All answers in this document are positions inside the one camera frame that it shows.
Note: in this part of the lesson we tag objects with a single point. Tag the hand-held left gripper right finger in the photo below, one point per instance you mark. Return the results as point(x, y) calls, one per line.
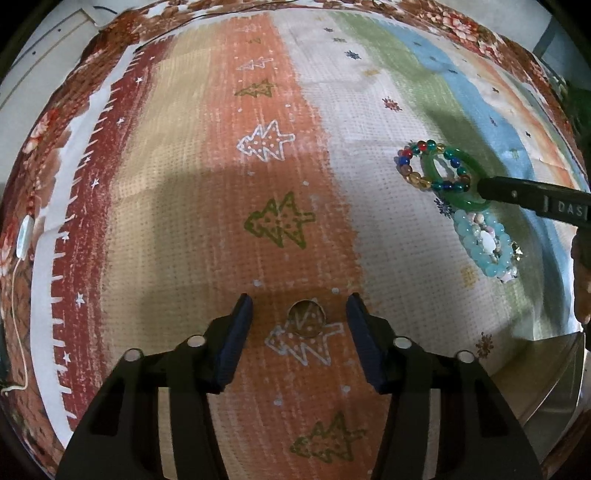
point(364, 341)

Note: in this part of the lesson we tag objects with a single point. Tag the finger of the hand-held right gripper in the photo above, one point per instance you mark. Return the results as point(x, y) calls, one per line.
point(531, 194)

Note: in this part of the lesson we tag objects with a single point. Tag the person's right hand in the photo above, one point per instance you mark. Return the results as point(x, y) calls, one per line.
point(582, 277)

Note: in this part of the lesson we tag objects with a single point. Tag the floral brown blanket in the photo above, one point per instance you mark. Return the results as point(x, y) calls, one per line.
point(64, 83)

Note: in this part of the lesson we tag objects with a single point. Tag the green jade bangle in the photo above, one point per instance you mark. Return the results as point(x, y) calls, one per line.
point(455, 177)

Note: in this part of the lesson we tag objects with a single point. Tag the striped tree print tablecloth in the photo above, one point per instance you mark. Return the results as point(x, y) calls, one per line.
point(295, 194)

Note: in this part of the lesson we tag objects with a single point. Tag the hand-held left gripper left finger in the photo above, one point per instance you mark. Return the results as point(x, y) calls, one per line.
point(234, 341)

